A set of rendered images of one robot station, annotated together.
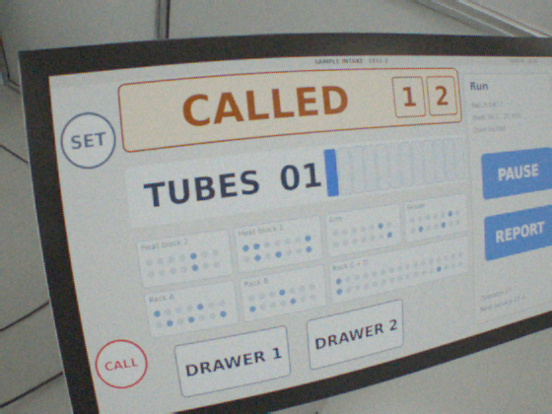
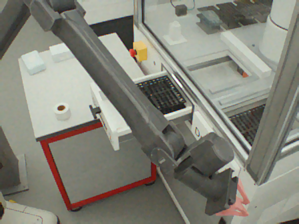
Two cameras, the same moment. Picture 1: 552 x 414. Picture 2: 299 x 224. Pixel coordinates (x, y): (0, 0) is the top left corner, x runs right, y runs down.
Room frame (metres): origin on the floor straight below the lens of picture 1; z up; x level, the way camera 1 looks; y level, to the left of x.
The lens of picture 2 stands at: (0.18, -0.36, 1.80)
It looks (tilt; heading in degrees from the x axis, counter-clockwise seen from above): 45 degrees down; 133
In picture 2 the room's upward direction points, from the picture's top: straight up
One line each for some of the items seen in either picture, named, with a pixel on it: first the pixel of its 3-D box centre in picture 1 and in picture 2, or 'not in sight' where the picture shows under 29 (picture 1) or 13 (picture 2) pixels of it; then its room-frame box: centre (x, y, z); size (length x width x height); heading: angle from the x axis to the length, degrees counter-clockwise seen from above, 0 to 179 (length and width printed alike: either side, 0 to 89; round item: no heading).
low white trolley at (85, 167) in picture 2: not in sight; (90, 127); (-0.96, 0.32, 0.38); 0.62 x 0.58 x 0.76; 158
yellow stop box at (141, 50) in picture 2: not in sight; (139, 51); (-0.78, 0.55, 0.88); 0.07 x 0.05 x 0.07; 158
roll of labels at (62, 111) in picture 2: not in sight; (61, 111); (-0.81, 0.10, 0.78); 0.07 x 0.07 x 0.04
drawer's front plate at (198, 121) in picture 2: not in sight; (213, 148); (-0.17, 0.32, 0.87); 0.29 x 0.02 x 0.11; 158
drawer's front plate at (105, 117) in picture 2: not in sight; (103, 115); (-0.58, 0.16, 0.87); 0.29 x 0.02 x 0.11; 158
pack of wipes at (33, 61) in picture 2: not in sight; (33, 62); (-1.23, 0.20, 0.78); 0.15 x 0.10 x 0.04; 168
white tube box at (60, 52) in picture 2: not in sight; (62, 51); (-1.17, 0.36, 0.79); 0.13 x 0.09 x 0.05; 67
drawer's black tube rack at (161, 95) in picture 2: not in sight; (151, 101); (-0.50, 0.35, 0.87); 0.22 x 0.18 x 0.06; 68
